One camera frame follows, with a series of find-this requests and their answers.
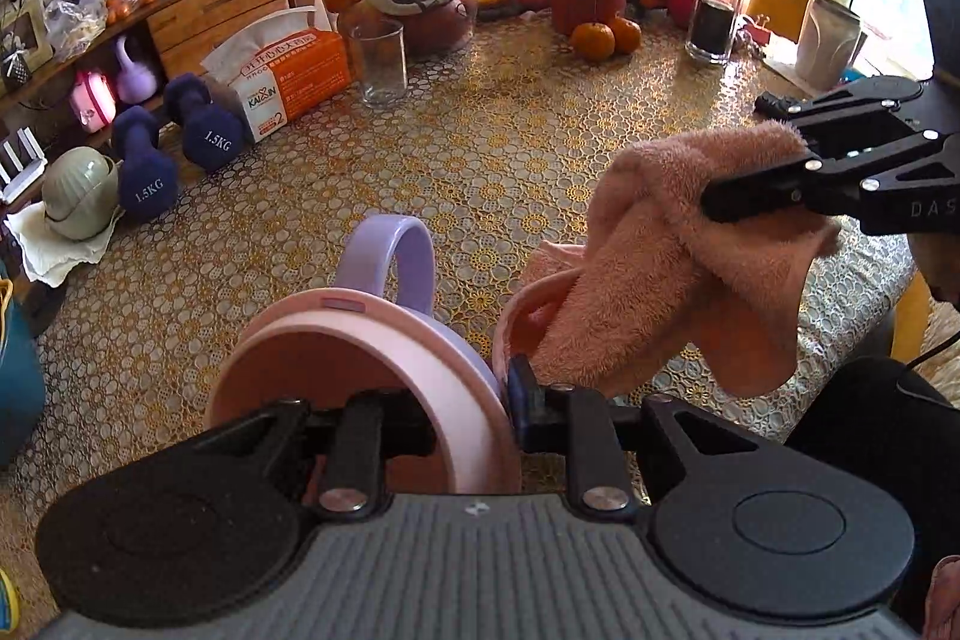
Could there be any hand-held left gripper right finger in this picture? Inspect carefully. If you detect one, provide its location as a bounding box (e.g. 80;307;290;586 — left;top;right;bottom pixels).
506;355;781;522

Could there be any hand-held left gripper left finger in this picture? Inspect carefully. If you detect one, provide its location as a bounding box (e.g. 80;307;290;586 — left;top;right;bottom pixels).
196;389;391;522

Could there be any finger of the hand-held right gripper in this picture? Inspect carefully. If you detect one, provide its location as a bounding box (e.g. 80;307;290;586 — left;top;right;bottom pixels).
790;76;932;157
701;130;946;226

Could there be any pink cup with purple handle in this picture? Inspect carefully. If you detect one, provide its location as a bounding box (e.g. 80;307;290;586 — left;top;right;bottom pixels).
204;214;524;496

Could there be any pink towel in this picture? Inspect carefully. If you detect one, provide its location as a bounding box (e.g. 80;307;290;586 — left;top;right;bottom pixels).
491;120;843;401

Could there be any person's right hand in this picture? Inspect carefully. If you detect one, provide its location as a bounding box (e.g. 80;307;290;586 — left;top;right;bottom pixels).
906;231;960;305

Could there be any white paper cup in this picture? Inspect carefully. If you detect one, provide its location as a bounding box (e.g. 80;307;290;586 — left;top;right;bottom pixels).
794;0;864;91

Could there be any glass jar with dark contents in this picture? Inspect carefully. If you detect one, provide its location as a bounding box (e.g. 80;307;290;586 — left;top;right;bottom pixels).
685;0;752;67

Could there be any person's black trouser leg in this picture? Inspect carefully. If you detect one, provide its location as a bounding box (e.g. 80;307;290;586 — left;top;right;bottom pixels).
784;353;960;540

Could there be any orange fruit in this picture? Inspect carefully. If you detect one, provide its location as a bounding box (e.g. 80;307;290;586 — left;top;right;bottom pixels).
571;21;617;62
607;14;644;55

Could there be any teal basin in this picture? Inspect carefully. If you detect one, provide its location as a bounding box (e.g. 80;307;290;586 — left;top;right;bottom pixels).
0;278;48;470

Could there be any blue dumbbell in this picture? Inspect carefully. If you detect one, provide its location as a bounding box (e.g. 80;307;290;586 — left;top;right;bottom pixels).
163;73;245;173
112;106;180;226

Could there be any clear drinking glass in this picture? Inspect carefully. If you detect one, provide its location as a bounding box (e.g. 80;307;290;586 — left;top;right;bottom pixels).
349;19;410;109

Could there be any white cloth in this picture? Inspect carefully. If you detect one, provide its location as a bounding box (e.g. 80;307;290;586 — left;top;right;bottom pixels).
6;201;122;289

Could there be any pale green round pot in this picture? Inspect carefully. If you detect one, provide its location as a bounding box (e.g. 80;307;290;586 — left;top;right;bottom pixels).
41;147;122;243

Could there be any orange and white tissue box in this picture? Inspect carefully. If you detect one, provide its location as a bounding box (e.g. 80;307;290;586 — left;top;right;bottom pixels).
200;6;354;145

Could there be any purple kettlebell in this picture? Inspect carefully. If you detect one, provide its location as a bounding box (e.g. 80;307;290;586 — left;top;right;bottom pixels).
113;35;159;106

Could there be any pink small bag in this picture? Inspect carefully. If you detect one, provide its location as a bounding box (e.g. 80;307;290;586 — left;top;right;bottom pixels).
70;69;118;133

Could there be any small white picket fence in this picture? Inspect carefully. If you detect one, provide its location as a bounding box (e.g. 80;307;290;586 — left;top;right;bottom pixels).
0;128;47;204

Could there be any wooden television console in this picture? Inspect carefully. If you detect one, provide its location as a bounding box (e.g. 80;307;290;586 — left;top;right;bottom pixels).
0;0;295;163

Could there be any bag of oranges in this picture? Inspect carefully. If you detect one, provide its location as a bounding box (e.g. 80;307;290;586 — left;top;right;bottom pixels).
104;0;163;28

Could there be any plastic bag of food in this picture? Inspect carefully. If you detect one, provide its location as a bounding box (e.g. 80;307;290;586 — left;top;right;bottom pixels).
43;0;107;61

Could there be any photo frame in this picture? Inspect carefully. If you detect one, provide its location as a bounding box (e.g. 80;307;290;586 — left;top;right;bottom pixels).
0;0;56;95

